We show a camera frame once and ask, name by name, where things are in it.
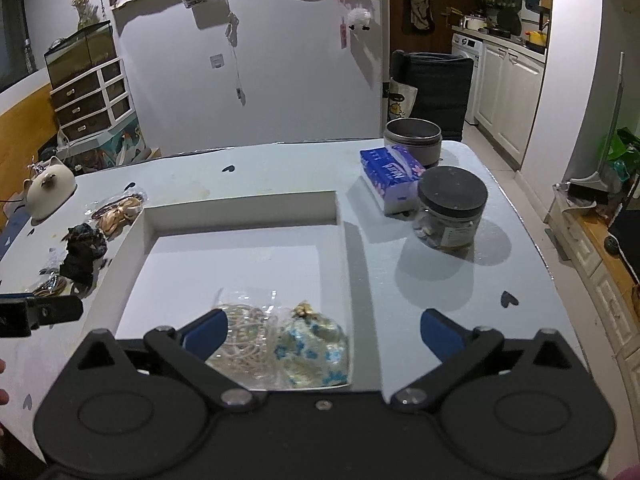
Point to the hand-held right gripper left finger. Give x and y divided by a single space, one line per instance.
210 332

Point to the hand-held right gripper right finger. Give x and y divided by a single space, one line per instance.
440 335

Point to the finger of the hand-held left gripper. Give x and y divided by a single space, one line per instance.
55 310

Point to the dark blue knitted scrunchie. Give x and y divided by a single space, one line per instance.
80 255

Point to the white shallow tray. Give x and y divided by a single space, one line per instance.
225 260

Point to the peach satin scrunchie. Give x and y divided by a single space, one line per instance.
117 215

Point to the person's left hand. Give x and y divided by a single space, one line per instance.
2 397

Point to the clear jar with black lid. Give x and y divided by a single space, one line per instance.
450 190

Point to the white low cabinet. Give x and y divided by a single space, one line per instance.
590 260

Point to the blue tissue box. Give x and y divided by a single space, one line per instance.
390 170

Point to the colourful printed bag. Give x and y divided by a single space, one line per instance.
115 147

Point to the grey round tin pot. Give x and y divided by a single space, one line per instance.
415 135

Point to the white drawer cabinet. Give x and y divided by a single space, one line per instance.
85 100

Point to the white printed tote bag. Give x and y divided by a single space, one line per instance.
400 105

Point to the white kitchen cabinets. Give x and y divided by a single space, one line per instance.
505 100

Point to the glass fish tank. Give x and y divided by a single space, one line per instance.
75 55

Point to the green plastic bag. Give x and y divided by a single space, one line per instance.
622 155

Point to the grey pole with dustpan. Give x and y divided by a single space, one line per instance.
611 125

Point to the white washing machine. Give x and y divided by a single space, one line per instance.
467 60

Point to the dried flower bunch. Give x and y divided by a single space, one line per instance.
84 2

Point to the yellow pot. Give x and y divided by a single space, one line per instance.
535 39

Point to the pink hanging tag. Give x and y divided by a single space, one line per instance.
343 35

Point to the white refrigerator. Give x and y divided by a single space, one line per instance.
600 60

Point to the white plush sheep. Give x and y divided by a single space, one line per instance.
359 17

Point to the wall socket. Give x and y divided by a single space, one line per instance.
216 61

